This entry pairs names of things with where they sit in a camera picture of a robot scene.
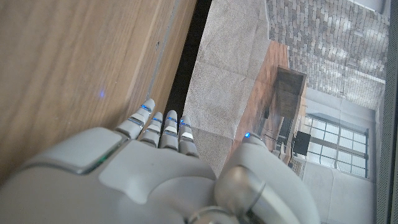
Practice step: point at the printed room backdrop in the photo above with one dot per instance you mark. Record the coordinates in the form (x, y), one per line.
(280, 46)

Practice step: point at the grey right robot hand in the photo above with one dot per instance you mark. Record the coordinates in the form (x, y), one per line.
(140, 183)

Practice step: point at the black backdrop frame pole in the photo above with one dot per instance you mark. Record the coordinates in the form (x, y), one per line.
(395, 93)

